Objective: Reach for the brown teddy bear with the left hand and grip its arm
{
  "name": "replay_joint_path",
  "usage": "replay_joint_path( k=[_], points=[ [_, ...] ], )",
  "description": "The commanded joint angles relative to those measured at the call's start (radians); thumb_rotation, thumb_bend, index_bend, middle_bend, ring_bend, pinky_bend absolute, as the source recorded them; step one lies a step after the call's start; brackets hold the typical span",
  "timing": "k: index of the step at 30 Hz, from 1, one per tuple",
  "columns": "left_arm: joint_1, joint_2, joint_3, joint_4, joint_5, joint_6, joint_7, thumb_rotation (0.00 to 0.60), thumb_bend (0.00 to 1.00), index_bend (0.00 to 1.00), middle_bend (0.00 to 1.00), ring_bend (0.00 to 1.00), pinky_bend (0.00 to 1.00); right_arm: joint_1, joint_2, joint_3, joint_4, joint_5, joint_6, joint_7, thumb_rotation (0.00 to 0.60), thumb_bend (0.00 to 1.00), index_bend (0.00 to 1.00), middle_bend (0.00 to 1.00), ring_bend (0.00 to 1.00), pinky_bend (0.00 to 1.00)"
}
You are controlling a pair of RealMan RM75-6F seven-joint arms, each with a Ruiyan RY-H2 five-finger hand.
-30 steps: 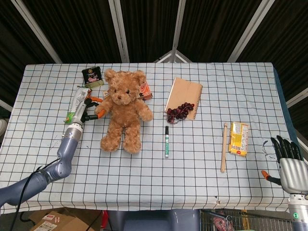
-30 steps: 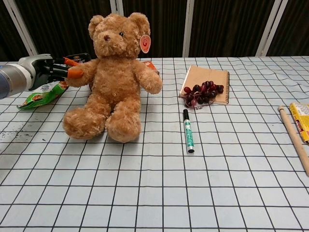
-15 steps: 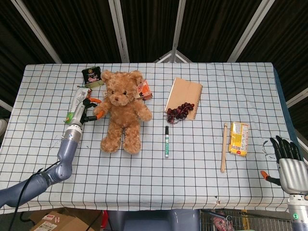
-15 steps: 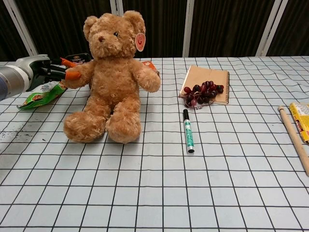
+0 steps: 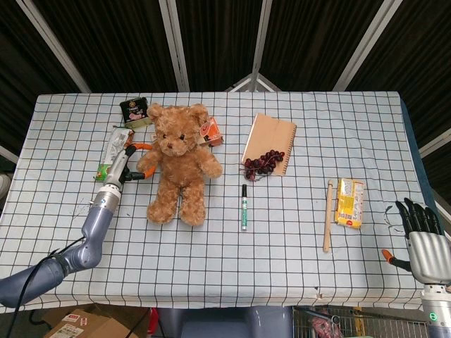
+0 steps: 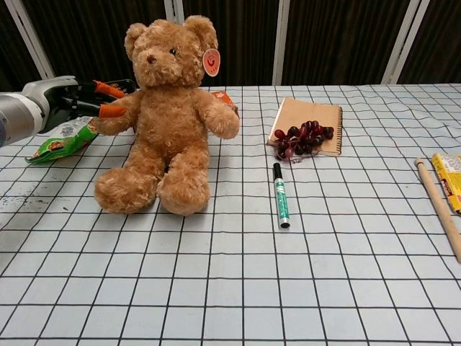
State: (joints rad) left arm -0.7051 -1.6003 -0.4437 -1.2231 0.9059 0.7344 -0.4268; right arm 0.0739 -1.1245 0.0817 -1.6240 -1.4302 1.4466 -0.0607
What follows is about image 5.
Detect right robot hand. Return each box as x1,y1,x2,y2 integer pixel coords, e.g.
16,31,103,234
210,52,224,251
381,197,451,285

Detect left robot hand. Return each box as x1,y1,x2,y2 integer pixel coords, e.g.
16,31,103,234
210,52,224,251
104,142,159,187

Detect brown plush teddy bear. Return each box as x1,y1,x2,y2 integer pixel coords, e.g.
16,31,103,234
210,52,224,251
136,103,223,226

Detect green white snack packet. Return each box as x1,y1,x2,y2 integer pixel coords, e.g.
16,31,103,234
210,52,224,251
93,127,135,182

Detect black snack packet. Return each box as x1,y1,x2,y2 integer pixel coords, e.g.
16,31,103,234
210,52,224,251
119,99,153,130

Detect yellow biscuit packet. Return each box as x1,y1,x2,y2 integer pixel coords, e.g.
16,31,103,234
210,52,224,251
333,177,366,230

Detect small orange carton box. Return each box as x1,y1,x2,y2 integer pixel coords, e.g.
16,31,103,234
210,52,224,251
197,117,225,148

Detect wooden stick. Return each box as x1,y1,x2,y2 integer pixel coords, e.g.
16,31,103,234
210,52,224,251
323,179,335,253

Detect white rounded object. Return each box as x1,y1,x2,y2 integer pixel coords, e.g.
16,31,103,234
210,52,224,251
0,172,12,200

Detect green white marker pen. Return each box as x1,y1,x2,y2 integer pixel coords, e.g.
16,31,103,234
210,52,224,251
240,184,249,232

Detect dark red grape bunch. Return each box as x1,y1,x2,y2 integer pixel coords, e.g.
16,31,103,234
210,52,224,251
239,149,286,183

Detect brown spiral notebook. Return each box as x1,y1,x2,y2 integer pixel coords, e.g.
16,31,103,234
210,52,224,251
241,113,297,177

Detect brown cardboard box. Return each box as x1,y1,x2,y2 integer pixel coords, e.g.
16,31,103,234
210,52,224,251
41,304,149,338

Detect white blue checkered tablecloth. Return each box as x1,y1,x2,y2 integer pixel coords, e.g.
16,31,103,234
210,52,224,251
0,92,440,314

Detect blue plastic stool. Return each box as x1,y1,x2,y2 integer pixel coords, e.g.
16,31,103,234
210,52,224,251
157,305,294,338

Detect metal wire basket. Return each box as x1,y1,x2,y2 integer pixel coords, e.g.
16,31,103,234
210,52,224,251
292,305,427,338

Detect white frame bar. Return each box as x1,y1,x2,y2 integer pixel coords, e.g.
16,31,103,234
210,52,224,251
0,144,18,165
16,0,92,94
418,128,451,158
250,0,273,92
158,0,190,92
333,0,404,92

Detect white frame foot brace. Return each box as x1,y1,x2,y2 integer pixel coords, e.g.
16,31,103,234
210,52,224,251
224,73,281,93

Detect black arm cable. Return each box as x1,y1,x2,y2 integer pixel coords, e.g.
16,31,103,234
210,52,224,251
10,237,87,338

